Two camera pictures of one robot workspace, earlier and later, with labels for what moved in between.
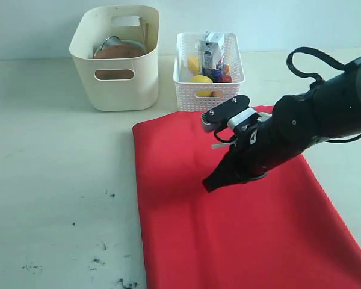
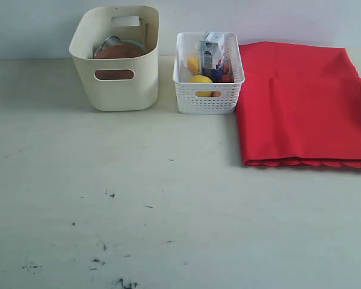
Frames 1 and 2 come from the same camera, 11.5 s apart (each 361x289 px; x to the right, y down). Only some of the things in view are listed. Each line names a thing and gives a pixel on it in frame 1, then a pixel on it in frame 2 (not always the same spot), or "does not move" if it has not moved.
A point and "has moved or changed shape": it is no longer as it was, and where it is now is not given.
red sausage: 226,78 does not move
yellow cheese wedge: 194,64 does not move
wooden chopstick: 144,32 has moved or changed shape
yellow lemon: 201,79 does not move
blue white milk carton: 212,51 does not move
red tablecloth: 283,230 to 303,105
